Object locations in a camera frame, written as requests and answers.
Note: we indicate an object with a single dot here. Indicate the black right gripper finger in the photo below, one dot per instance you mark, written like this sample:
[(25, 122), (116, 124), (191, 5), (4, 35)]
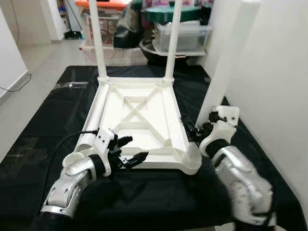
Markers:
[(190, 131), (217, 116)]

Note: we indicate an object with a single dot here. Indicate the beige cloth covered bench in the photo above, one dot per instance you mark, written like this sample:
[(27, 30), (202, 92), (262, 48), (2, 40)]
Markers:
[(120, 55)]

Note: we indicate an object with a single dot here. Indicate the clear plastic storage container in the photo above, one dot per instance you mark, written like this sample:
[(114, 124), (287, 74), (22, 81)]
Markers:
[(192, 36)]

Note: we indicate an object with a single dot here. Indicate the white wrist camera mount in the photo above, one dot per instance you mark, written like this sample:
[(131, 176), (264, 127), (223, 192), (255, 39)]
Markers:
[(224, 129), (103, 139)]

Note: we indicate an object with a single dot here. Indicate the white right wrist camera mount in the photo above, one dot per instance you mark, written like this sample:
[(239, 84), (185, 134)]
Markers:
[(224, 129)]

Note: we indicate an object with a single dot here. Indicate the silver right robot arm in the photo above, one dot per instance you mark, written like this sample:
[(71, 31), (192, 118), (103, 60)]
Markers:
[(245, 187)]

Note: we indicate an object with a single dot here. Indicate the clear box with orange lid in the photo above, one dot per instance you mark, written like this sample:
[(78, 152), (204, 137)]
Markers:
[(110, 24)]

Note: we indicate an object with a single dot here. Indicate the green pot lid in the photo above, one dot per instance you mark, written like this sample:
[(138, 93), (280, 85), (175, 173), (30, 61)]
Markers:
[(159, 14)]

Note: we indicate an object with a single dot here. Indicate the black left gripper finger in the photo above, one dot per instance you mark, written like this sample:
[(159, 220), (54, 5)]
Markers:
[(125, 140), (137, 159)]

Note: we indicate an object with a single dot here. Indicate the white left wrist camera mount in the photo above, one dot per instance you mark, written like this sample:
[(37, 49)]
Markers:
[(103, 139)]

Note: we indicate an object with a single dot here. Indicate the black tablecloth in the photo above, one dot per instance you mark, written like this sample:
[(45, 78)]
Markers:
[(29, 144)]

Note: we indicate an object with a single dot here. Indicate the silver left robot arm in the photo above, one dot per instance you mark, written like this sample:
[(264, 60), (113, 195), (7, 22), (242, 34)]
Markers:
[(67, 185)]

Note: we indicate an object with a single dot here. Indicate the clear tape strip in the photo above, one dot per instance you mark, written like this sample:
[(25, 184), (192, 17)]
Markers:
[(72, 85)]

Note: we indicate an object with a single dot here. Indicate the white plastic children table top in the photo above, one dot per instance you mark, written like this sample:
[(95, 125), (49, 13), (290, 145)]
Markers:
[(144, 120)]

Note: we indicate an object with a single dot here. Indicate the black bag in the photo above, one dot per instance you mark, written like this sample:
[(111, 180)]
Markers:
[(127, 31)]

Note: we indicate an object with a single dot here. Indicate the broom with green head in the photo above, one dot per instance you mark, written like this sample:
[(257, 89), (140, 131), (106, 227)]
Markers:
[(72, 34)]

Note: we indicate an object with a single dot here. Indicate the black wok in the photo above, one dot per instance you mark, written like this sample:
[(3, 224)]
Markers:
[(149, 55)]

